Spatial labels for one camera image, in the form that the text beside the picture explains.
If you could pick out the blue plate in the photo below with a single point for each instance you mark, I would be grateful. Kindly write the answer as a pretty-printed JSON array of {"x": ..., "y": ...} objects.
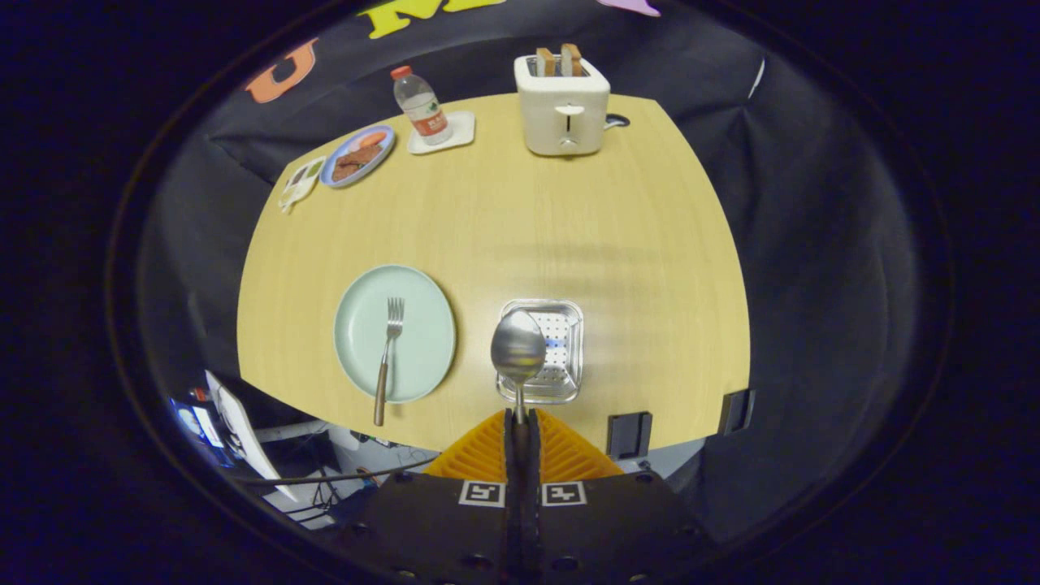
[{"x": 333, "y": 177}]

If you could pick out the black backdrop cloth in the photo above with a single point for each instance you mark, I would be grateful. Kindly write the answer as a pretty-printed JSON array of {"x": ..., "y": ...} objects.
[{"x": 812, "y": 284}]

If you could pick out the brown meat slices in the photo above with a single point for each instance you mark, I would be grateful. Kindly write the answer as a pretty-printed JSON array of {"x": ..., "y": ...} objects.
[{"x": 356, "y": 160}]

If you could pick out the pale green plate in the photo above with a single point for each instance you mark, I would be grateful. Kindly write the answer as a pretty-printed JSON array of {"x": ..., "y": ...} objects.
[{"x": 426, "y": 333}]

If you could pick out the white divided sauce dish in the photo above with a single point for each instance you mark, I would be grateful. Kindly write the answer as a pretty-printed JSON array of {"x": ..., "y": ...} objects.
[{"x": 301, "y": 183}]

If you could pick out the clear water bottle red cap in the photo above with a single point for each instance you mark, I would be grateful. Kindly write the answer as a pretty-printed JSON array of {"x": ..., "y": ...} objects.
[{"x": 422, "y": 106}]

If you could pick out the white square coaster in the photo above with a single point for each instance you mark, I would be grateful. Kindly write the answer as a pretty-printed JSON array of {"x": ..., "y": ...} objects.
[{"x": 463, "y": 130}]

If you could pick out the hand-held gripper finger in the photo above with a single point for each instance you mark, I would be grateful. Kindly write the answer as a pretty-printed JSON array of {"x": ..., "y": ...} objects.
[
  {"x": 532, "y": 487},
  {"x": 512, "y": 487}
]

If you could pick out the orange sausage piece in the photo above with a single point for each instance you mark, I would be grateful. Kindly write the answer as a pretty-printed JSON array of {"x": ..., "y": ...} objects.
[{"x": 374, "y": 138}]

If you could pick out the white board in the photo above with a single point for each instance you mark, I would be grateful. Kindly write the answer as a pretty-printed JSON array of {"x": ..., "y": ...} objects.
[{"x": 244, "y": 431}]

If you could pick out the black table clamp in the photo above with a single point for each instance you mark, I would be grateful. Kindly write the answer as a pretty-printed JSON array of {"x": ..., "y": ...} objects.
[
  {"x": 737, "y": 411},
  {"x": 630, "y": 436}
]

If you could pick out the white toaster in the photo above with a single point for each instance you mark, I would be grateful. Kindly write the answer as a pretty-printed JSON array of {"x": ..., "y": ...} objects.
[{"x": 561, "y": 101}]

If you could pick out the perforated metal tray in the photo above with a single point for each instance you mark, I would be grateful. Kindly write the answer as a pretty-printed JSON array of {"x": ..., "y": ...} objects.
[{"x": 566, "y": 325}]

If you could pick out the blue lit screen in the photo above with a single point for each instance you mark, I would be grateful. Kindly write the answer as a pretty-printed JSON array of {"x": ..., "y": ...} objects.
[{"x": 195, "y": 422}]

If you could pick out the white metal pipe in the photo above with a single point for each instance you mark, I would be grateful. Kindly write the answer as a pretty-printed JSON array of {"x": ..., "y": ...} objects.
[{"x": 292, "y": 431}]

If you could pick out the brown toast slice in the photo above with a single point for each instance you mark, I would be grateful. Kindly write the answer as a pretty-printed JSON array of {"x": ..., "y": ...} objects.
[
  {"x": 545, "y": 62},
  {"x": 572, "y": 59}
]

